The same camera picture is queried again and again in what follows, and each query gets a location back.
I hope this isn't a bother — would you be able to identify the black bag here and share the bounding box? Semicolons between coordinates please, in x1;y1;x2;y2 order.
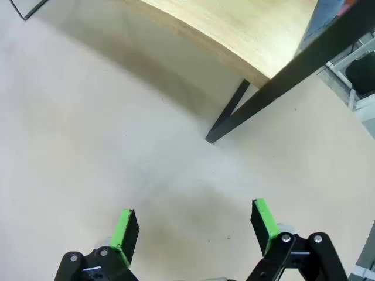
345;57;375;95

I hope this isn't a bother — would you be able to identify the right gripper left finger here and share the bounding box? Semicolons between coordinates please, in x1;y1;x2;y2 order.
54;208;140;281

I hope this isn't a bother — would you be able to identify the wooden shelf black metal frame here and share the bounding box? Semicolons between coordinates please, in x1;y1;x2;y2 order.
10;0;375;144

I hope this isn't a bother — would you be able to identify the person in blue jeans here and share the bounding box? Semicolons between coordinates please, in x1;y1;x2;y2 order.
304;0;359;40

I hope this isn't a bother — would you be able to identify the white pipe frame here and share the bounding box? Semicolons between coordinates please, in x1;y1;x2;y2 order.
326;37;375;111

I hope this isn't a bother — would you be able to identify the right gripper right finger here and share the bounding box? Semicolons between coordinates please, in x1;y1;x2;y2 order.
246;198;349;281

